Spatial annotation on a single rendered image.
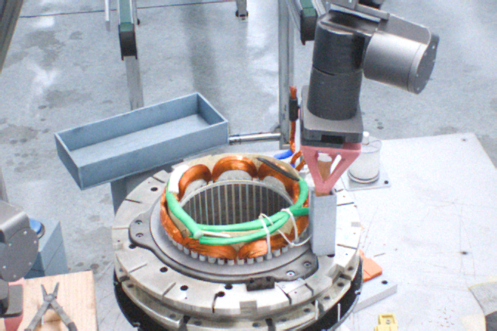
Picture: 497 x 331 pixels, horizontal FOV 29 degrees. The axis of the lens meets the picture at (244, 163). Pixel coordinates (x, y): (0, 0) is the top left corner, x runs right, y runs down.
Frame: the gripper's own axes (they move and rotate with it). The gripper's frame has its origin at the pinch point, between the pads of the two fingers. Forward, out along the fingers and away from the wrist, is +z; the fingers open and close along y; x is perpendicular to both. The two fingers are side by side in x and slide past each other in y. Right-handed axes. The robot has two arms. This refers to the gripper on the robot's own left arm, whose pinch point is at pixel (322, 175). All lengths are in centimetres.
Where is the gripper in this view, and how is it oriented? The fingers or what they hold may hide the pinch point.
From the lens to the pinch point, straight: 111.4
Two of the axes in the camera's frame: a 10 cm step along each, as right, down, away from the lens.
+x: -10.0, -0.7, -0.1
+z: -0.7, 8.4, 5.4
